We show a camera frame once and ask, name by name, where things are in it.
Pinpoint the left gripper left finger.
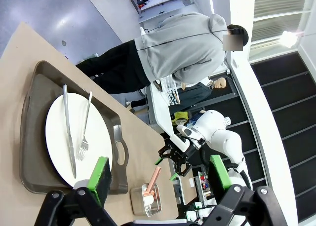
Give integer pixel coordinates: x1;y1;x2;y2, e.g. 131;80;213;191
32;156;117;226

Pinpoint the person in grey hoodie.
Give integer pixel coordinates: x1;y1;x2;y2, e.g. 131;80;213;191
76;11;249;108

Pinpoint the grey-brown plastic serving tray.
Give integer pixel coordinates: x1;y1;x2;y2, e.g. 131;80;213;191
19;60;129;195

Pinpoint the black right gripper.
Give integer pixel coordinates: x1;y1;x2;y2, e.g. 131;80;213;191
155;137;205;182

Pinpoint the rectangular steel container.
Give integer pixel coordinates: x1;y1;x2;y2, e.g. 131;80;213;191
130;183;162;218

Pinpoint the round ceiling lamp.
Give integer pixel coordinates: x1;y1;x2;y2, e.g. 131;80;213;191
280;30;298;48

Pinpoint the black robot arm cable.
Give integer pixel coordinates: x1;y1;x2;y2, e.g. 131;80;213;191
229;161;253;188

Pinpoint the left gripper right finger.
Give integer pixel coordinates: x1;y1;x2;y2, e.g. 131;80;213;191
208;154;288;226

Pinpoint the mannequin in dark clothes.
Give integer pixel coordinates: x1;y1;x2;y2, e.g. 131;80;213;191
177;77;228;106

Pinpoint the white storage shelf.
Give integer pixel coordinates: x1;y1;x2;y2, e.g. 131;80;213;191
123;0;196;23

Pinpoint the white wire rack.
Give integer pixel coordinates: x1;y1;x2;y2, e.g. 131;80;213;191
160;74;181;106

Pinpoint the box of coloured parts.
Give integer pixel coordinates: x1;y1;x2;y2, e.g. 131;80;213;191
195;170;213;202

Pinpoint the white desk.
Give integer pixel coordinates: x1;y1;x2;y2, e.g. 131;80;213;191
147;77;181;135

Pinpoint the white round plate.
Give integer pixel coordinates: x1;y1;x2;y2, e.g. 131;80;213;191
45;92;114;188

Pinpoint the silver table knife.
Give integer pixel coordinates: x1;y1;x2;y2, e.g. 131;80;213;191
62;84;77;179

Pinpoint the silver fork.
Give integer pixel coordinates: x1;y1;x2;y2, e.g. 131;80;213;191
76;91;93;161

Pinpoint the yellow-green cloth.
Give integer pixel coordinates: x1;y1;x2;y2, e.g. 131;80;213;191
172;111;190;125

